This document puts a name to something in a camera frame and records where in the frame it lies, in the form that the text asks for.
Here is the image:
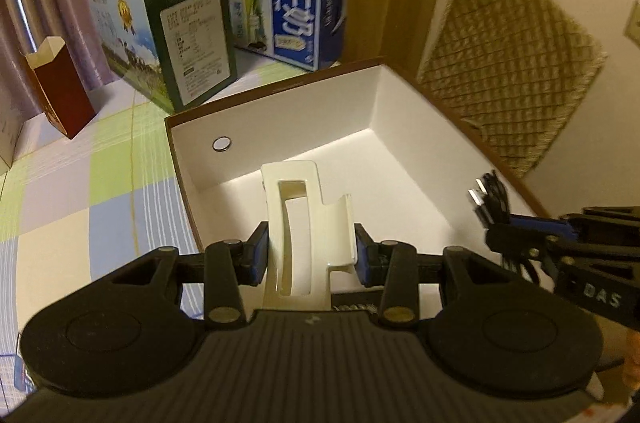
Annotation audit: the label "dark red gift box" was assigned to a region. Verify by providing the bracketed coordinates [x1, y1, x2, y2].
[20, 36, 97, 140]

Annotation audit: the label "checkered tablecloth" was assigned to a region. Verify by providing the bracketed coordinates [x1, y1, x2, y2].
[0, 48, 381, 404]

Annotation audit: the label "gold wall switch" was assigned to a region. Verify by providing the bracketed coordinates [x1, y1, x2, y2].
[624, 0, 640, 41]

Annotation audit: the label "blue milk carton box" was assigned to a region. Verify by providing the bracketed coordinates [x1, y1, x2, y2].
[192, 0, 352, 71]

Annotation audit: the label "white plastic holder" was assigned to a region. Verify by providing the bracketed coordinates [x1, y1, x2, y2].
[260, 159, 360, 310]

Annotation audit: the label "brown cardboard box white inside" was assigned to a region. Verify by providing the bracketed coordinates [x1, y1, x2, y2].
[165, 57, 551, 319]

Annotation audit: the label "green milk carton box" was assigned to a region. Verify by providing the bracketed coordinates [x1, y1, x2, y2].
[84, 0, 238, 113]

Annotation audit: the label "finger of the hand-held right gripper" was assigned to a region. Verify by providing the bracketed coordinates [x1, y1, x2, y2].
[486, 227, 640, 270]
[505, 206, 640, 241]

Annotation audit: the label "black cable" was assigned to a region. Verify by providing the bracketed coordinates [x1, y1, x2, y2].
[467, 170, 541, 286]

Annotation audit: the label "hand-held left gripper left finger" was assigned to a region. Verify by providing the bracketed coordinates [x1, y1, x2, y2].
[107, 221, 271, 331]

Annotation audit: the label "tan quilted chair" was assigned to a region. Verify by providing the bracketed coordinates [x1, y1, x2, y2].
[416, 0, 608, 179]

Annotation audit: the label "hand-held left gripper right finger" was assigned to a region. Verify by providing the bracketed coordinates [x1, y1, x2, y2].
[354, 223, 518, 325]

